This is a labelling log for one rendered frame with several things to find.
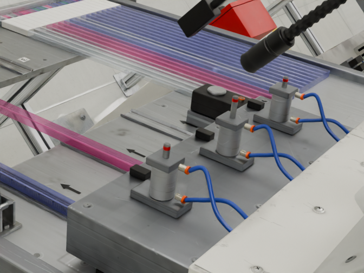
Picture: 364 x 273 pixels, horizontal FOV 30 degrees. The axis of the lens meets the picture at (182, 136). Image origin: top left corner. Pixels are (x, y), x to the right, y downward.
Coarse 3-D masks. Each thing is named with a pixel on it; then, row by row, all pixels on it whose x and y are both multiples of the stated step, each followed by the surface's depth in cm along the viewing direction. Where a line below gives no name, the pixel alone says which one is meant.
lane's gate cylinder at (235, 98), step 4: (232, 96) 64; (236, 96) 64; (232, 100) 64; (236, 100) 64; (232, 104) 64; (236, 104) 64; (232, 108) 64; (236, 108) 65; (232, 112) 65; (236, 112) 65; (232, 116) 65
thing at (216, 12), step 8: (208, 0) 69; (192, 8) 70; (200, 8) 69; (208, 8) 68; (216, 8) 69; (184, 16) 70; (192, 16) 70; (200, 16) 69; (208, 16) 69; (216, 16) 69; (184, 24) 71; (192, 24) 70; (200, 24) 70; (184, 32) 71; (192, 32) 71
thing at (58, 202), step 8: (0, 168) 70; (8, 168) 70; (0, 176) 70; (8, 176) 69; (16, 176) 69; (24, 176) 69; (8, 184) 70; (16, 184) 69; (24, 184) 68; (32, 184) 68; (40, 184) 68; (24, 192) 68; (32, 192) 68; (40, 192) 67; (48, 192) 67; (56, 192) 67; (40, 200) 67; (48, 200) 67; (56, 200) 66; (64, 200) 66; (72, 200) 66; (56, 208) 66; (64, 208) 66
